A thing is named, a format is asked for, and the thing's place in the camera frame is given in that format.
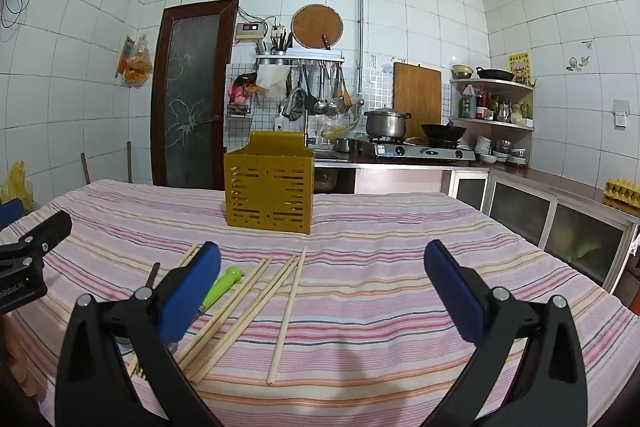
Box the stack of bowls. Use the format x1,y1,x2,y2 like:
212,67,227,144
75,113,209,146
475,136,528,165

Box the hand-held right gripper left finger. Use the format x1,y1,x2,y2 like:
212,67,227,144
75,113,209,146
54,242,223,427

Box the steel sink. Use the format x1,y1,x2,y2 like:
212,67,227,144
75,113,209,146
312,149,361,165

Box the white hanging plastic bag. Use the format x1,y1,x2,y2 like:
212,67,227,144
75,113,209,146
257,66,291,100

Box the black pan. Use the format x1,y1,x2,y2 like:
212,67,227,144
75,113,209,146
475,66,516,82

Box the metal wall rack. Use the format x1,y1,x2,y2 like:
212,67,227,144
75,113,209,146
256,51,346,68

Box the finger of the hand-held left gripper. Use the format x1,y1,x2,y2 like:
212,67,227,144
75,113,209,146
0,210,74,268
0,198,25,232

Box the red hanging bag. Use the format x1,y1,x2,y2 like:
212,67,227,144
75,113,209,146
229,74,258,105

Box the rectangular wooden cutting board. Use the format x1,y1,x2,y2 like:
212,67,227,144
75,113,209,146
393,62,443,128

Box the cutlery cup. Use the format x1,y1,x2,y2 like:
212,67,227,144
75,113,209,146
270,32,293,56

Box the pink striped tablecloth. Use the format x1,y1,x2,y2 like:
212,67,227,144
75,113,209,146
0,178,640,427

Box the yellow plastic bag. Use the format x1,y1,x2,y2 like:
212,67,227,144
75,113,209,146
0,161,36,212

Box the row of hanging kitchen utensils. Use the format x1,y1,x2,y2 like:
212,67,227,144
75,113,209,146
280,62,353,118

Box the gas stove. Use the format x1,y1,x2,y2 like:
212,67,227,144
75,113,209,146
372,138,477,164

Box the wall controller box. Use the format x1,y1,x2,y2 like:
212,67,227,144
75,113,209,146
235,21,266,42

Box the white corner shelf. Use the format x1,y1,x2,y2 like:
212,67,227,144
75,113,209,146
449,77,536,132

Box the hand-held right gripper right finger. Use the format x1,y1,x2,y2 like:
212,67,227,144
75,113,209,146
424,239,588,427

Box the round wooden cutting board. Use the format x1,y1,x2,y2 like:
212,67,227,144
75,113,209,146
291,4,344,50

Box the green handled peeler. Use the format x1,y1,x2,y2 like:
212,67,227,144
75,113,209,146
197,267,246,315

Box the yellow wall poster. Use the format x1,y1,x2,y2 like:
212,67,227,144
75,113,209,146
507,52,532,85

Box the glass door kitchen cabinets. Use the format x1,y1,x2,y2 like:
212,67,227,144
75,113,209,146
447,167,640,295

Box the plastic bag of oranges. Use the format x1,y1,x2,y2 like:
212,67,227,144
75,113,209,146
121,36,153,88

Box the steel cooking pot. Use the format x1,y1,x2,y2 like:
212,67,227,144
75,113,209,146
363,107,412,140

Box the yellow slotted utensil holder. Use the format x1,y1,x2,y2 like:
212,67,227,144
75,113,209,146
223,131,316,235

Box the cooking oil bottle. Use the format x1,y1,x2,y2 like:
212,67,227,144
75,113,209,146
460,85,477,119

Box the egg tray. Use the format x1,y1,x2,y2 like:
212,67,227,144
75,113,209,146
604,178,640,200

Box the black wok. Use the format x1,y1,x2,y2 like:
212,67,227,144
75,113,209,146
421,122,467,142

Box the dark wooden glass door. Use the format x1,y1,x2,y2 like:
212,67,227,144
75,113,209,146
151,0,240,190

